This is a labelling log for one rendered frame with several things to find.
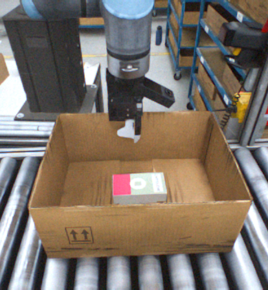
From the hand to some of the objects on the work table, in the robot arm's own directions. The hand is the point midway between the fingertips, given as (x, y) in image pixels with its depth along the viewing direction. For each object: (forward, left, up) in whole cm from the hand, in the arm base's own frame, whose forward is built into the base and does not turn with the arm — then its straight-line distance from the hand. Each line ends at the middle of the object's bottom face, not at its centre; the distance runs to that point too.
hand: (137, 135), depth 74 cm
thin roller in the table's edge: (-20, -35, -14) cm, 43 cm away
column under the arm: (-37, -23, -12) cm, 45 cm away
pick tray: (-49, -65, -14) cm, 82 cm away
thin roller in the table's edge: (-25, -34, -14) cm, 44 cm away
